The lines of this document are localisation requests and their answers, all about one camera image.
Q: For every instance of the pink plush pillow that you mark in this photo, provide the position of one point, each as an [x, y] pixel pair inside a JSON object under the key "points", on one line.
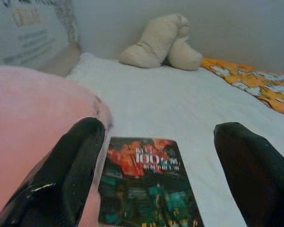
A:
{"points": [[33, 113]]}

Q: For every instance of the white bed mattress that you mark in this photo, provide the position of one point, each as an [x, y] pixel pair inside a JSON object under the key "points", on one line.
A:
{"points": [[170, 101]]}

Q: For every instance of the cream stuffed pillow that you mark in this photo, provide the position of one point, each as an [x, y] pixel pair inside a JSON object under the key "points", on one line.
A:
{"points": [[153, 45]]}

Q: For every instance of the orange patterned blanket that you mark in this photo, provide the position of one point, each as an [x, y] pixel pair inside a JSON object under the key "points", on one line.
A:
{"points": [[258, 80]]}

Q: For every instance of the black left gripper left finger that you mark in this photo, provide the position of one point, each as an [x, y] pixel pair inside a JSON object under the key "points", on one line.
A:
{"points": [[61, 170]]}

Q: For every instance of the dark red green book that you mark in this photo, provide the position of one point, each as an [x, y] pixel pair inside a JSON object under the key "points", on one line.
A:
{"points": [[146, 184]]}

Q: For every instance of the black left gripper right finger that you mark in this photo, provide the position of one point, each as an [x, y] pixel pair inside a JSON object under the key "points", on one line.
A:
{"points": [[258, 175]]}

